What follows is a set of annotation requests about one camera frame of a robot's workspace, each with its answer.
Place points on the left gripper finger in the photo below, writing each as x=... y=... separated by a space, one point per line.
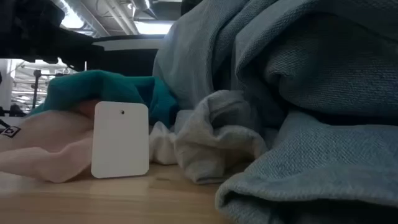
x=77 y=54
x=77 y=35

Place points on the teal garment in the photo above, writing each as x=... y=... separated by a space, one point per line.
x=93 y=87

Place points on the dusty pink garment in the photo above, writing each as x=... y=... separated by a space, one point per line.
x=46 y=140

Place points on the white rounded hang tag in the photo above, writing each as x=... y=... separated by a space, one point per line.
x=119 y=143

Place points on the light grey garment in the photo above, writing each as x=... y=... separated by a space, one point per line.
x=211 y=146

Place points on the pile of clothes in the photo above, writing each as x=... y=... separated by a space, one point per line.
x=311 y=77

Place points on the navy white striped fabric basket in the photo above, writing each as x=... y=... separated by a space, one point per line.
x=124 y=45

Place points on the black metal stand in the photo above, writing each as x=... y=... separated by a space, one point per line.
x=36 y=90

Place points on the round silver ventilation duct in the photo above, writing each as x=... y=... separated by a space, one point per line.
x=143 y=6

